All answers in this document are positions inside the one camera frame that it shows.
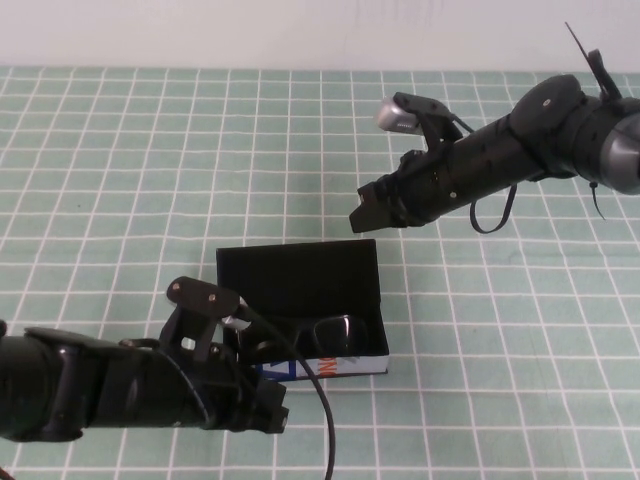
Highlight green white checked tablecloth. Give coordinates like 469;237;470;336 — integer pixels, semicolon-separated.
0;63;640;480

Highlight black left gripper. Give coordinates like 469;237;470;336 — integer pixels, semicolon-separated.
196;343;291;435

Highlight black camera cable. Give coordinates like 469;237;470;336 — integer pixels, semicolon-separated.
238;303;337;480
451;112;517;235

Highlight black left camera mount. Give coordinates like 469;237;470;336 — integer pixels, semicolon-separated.
158;275;242;365

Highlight black cable tie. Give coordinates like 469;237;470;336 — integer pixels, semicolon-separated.
588;181;608;223
564;21;622;100

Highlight black right camera cable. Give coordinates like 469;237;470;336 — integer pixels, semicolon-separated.
451;112;517;235

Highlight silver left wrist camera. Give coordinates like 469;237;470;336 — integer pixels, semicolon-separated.
221;298;250;332

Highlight black left camera cable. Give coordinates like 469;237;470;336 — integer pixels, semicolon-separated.
238;303;337;480

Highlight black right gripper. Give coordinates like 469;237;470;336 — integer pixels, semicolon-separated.
347;143;457;235

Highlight black printed glasses case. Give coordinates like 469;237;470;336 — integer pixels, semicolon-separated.
215;238;391;384

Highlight dark framed glasses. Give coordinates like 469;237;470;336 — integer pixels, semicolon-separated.
236;313;372;362

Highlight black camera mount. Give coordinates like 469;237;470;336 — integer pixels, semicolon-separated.
393;90;465;152
158;275;242;365

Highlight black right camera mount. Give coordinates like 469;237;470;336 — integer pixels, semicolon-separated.
393;90;465;152

